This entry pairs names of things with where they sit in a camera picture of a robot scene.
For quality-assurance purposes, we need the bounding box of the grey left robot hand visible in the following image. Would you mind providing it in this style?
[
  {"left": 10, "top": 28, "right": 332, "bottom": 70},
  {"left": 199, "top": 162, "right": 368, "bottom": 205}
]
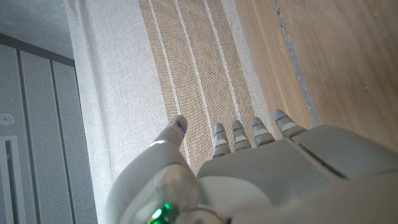
[{"left": 104, "top": 108, "right": 398, "bottom": 224}]

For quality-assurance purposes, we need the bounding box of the grey table tape outline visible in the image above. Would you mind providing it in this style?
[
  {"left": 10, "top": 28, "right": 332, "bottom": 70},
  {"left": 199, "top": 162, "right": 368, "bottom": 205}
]
[{"left": 271, "top": 0, "right": 321, "bottom": 128}]

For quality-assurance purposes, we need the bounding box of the beige striped cloth backdrop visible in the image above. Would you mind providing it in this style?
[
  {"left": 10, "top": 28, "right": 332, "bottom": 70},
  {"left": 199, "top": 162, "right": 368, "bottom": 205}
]
[{"left": 63, "top": 0, "right": 277, "bottom": 224}]

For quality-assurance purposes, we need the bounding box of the white ceiling vent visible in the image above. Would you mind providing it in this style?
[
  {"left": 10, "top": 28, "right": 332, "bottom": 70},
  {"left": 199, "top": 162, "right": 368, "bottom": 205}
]
[{"left": 0, "top": 136, "right": 27, "bottom": 224}]

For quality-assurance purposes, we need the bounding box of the round white ceiling sensor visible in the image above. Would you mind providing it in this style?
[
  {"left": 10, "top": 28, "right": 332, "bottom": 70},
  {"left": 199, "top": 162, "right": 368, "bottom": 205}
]
[{"left": 0, "top": 113, "right": 16, "bottom": 126}]

